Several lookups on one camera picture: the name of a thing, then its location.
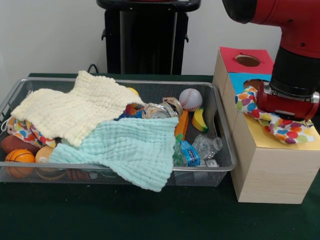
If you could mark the colourful dotted cloth bag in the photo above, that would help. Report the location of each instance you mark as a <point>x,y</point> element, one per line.
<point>287,131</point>
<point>27,133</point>

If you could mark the cream waffle cloth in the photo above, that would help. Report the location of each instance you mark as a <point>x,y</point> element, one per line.
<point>75,110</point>

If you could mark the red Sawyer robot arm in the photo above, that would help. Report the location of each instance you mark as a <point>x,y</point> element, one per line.
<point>295,37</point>

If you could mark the clear crushed bottle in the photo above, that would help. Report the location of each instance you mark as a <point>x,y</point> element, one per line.
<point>206,147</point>

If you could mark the wooden box with three holes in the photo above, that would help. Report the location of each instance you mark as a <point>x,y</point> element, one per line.
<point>270,175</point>

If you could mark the orange toy carrot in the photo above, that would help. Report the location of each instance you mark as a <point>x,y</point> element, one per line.
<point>182,125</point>

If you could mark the crushed printed can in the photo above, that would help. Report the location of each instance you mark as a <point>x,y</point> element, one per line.
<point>175,103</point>

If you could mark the small brown football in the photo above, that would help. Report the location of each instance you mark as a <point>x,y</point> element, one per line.
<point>15,143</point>

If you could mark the yellow foam banana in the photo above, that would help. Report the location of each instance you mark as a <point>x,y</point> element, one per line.
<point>198,121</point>

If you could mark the peach foam ball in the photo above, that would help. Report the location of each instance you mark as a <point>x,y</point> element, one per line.
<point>43,152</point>

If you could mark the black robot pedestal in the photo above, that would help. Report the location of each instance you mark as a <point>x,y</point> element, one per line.
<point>145,50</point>

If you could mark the dark green table cloth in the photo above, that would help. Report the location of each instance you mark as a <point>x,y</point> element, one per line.
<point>100,215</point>

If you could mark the small orange basketball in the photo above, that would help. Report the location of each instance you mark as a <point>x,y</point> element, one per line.
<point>19,157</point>

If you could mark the white baseball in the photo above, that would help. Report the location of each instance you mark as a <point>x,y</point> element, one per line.
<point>191,99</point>

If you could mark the crushed bottle with blue label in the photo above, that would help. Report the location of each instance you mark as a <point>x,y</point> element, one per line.
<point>190,152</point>

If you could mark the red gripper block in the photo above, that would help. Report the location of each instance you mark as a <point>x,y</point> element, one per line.
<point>282,106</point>

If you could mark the crushed silver can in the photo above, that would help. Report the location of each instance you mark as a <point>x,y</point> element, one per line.
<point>156,113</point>

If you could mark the mint waffle cloth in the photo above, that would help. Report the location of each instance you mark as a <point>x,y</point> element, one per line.
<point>125,150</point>

